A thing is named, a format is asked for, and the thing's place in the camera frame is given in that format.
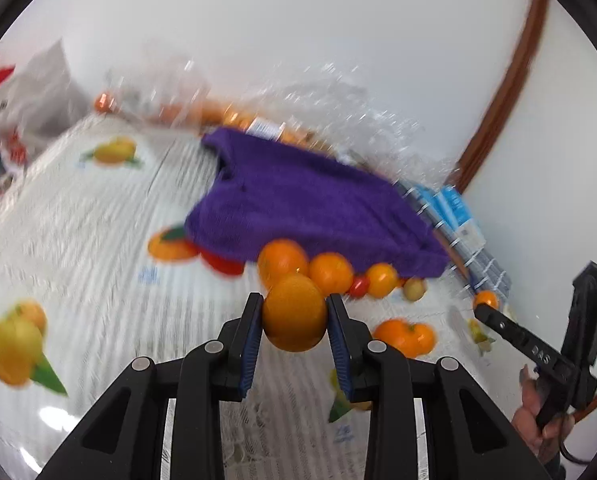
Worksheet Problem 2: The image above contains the small orange at back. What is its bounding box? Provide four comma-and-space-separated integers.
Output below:
93, 92, 117, 114

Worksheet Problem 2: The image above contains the fruit-print white tablecloth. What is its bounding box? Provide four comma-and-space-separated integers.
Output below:
0, 112, 539, 480

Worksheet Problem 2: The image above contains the purple towel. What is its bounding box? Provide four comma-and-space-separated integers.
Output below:
184, 128, 449, 278

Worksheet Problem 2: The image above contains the small orange by towel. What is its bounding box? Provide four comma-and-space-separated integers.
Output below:
365, 262, 399, 299

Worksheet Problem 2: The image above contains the clear plastic bag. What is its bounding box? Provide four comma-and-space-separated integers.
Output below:
103, 60, 455, 190

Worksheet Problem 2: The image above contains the red tomato under towel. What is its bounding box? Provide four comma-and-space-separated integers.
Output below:
200, 248, 245, 276

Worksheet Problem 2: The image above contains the small yellow-green fruit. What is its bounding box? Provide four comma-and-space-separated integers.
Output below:
401, 278, 427, 302

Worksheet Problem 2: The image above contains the person's right hand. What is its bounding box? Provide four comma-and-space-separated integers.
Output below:
512, 366, 575, 464

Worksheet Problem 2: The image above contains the small red cherry tomato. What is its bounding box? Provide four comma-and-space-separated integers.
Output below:
347, 274, 370, 299

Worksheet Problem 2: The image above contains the brown wooden trim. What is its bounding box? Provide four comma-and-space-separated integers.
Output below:
448, 0, 550, 193

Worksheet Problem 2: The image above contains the large orange behind gripper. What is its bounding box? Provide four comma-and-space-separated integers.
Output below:
257, 238, 309, 289

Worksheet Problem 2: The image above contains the red white packaging bag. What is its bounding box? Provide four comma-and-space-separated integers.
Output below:
0, 41, 89, 196

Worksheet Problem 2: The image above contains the blue spiral notebook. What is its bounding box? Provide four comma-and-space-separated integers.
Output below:
396, 181, 512, 302

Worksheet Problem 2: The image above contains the small orange near notebook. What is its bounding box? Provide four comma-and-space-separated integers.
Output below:
473, 290, 500, 310

